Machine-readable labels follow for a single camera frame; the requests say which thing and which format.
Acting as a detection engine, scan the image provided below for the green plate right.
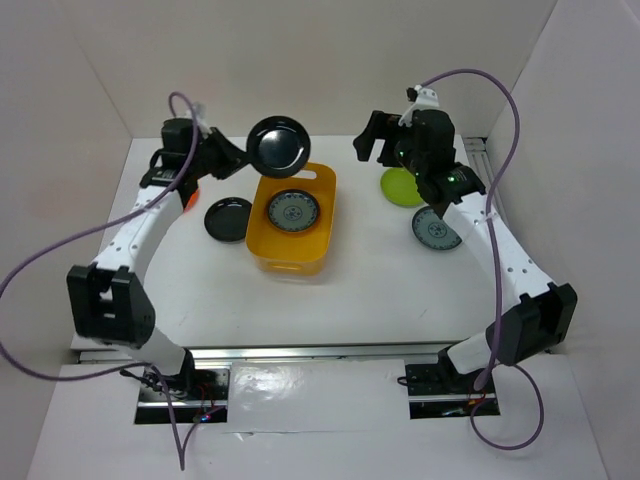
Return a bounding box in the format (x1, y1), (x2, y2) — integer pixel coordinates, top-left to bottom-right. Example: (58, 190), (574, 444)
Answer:
(380, 168), (424, 208)

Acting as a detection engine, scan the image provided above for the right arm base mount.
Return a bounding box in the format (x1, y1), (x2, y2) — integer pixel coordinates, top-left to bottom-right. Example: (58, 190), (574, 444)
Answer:
(396, 349), (500, 420)

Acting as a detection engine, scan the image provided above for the blue patterned plate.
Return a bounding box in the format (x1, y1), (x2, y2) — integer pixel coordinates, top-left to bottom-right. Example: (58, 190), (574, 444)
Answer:
(266, 189), (320, 234)
(411, 206), (462, 251)

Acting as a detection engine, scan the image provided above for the yellow plastic bin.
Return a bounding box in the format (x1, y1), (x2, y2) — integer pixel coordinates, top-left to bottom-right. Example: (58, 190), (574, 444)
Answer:
(246, 163), (337, 276)

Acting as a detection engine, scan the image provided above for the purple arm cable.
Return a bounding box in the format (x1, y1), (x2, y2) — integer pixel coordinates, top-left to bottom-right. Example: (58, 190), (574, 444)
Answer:
(0, 91), (221, 471)
(419, 68), (546, 450)

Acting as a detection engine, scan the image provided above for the black plate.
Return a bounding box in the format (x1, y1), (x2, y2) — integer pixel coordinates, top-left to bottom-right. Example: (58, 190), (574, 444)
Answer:
(246, 116), (311, 178)
(203, 197), (252, 243)

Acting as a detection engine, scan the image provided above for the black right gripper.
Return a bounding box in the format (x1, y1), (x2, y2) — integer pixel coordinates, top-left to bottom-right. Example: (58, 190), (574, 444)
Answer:
(352, 110), (425, 177)

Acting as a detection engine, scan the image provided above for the orange plate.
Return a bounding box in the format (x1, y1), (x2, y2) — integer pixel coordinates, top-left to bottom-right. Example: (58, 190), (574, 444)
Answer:
(184, 189), (200, 212)

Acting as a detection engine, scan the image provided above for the aluminium rail right side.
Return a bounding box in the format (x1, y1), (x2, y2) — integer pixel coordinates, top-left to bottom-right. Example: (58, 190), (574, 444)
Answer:
(462, 137), (495, 190)

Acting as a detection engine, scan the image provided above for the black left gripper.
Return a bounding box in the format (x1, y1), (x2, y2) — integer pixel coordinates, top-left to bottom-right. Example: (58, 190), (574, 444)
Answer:
(187, 126), (253, 180)

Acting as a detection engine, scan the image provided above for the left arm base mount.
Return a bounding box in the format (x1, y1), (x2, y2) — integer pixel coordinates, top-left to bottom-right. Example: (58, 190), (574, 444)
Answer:
(119, 368), (230, 425)

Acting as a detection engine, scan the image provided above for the aluminium rail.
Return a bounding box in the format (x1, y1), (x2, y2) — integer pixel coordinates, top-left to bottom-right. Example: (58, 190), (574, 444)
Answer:
(462, 137), (495, 190)
(74, 340), (481, 362)

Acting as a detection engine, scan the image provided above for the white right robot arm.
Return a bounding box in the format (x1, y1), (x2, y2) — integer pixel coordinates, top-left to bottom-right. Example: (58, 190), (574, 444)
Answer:
(353, 86), (578, 392)

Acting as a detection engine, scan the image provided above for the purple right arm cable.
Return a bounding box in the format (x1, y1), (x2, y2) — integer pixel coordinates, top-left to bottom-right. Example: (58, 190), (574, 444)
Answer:
(419, 68), (546, 450)

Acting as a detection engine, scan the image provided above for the aluminium rail front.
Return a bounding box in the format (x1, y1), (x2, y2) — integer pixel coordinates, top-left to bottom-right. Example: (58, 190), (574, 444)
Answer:
(74, 340), (481, 362)

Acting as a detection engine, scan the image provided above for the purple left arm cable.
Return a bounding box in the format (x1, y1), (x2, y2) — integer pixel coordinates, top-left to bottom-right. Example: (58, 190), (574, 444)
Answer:
(0, 91), (221, 471)

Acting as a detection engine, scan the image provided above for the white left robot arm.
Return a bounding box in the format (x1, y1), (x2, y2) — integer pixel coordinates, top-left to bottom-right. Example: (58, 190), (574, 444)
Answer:
(66, 104), (246, 399)

